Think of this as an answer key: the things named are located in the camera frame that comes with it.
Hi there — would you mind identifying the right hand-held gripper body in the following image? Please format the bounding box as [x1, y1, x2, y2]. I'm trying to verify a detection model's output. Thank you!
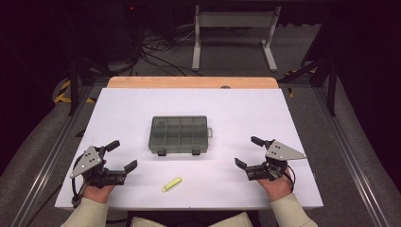
[245, 139, 307, 182]

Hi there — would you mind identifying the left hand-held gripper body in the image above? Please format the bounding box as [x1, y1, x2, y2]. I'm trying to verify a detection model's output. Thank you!
[69, 146, 128, 189]

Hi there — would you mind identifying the grey transparent compartment box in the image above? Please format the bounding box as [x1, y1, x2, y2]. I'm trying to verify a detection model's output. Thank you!
[148, 114, 215, 157]

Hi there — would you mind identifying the person's left hand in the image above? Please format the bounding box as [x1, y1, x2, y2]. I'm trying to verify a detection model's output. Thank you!
[82, 183, 116, 204]

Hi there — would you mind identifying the person's right hand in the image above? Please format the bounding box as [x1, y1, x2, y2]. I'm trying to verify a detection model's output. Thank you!
[256, 167, 294, 203]

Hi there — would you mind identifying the small yellow-green plastic bar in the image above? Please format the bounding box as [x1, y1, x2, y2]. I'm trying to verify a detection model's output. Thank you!
[161, 176, 183, 194]

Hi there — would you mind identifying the person's lap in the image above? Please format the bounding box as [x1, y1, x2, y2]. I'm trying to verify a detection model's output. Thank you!
[130, 211, 255, 227]

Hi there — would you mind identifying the grey metal stand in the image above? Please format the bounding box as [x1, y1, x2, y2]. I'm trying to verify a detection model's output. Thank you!
[191, 4, 282, 73]

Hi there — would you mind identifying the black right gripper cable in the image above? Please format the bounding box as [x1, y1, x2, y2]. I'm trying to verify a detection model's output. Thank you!
[285, 164, 298, 194]

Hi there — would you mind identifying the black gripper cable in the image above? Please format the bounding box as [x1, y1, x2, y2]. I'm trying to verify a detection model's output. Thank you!
[71, 154, 88, 209]
[285, 164, 298, 194]

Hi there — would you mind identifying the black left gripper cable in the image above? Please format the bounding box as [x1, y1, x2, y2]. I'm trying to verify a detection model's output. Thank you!
[71, 154, 88, 209]

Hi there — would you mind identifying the aluminium floor rail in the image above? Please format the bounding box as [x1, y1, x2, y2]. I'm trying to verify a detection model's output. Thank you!
[311, 84, 393, 227]
[9, 84, 96, 227]

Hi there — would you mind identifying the black stand post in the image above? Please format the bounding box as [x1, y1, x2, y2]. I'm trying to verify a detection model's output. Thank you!
[68, 59, 80, 116]

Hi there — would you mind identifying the black floor cable bundle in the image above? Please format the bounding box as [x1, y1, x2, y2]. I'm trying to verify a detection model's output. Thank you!
[137, 28, 203, 78]

